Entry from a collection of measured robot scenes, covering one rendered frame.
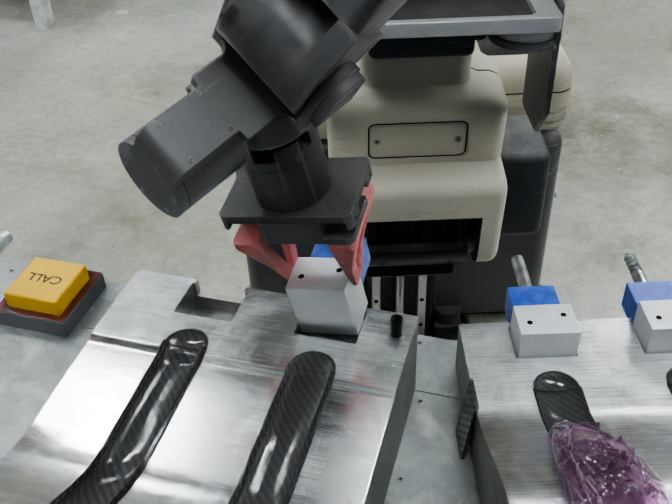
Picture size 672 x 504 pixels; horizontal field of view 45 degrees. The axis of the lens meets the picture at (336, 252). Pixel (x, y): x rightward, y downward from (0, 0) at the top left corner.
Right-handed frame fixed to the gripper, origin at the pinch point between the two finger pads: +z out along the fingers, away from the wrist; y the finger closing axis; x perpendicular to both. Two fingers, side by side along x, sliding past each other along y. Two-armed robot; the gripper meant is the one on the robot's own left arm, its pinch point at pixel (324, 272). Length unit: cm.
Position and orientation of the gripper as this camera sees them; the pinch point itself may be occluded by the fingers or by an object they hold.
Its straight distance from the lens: 65.3
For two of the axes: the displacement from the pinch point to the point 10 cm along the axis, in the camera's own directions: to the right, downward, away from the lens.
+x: 2.4, -7.1, 6.6
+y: 9.4, 0.1, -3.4
